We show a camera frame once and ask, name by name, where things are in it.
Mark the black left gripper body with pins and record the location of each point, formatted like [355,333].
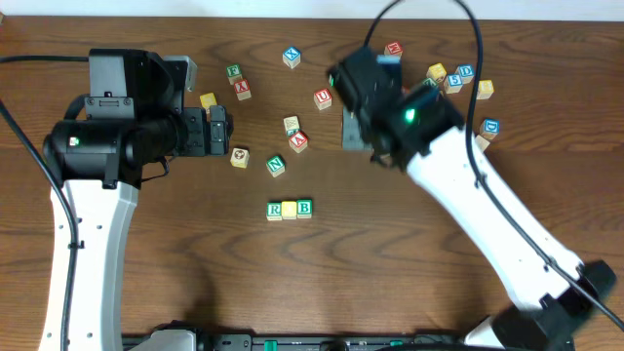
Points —
[196,132]

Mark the green B block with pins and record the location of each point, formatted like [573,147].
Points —
[304,208]

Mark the yellow O block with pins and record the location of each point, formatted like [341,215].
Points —
[289,210]

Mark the green R block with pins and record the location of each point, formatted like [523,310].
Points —
[274,211]

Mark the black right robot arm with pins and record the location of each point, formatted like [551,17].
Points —
[553,292]

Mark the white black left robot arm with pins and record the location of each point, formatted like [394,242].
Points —
[96,167]

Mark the red block far top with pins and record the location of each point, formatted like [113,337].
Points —
[394,49]

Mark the red U block upper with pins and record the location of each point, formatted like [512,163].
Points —
[323,99]

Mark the green Z block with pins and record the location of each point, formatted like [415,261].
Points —
[430,83]

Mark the yellow block top right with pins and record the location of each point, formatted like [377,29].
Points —
[436,72]

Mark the blue 5 block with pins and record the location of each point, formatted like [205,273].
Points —
[453,84]

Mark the blue X block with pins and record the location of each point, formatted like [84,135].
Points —
[291,57]

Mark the yellow block far left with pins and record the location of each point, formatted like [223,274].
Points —
[208,100]

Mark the plain green-edged block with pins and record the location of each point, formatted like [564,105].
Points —
[291,125]

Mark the red A block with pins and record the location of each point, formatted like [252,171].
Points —
[298,141]

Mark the blue D block upper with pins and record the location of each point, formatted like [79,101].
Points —
[466,73]

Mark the blue d block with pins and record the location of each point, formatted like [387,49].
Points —
[466,73]
[489,129]

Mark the green F block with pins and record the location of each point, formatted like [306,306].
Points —
[234,73]

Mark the yellow 8 block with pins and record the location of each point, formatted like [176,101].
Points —
[485,89]

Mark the red Y block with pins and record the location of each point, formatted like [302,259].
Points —
[242,89]

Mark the green N block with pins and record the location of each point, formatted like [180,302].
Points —
[276,166]

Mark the plain wooden block right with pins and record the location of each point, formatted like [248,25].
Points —
[482,143]

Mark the blue D block lower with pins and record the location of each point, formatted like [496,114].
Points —
[489,129]

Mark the monkey picture wooden block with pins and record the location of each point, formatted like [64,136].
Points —
[240,157]

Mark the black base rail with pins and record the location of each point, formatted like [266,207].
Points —
[247,342]

